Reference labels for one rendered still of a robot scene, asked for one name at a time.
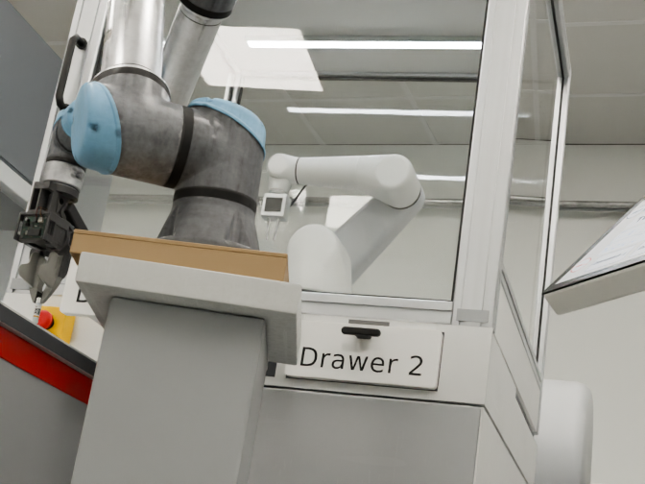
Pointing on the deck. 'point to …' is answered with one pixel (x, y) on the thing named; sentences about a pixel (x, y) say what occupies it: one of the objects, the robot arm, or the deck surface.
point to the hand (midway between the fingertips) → (42, 297)
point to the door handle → (67, 68)
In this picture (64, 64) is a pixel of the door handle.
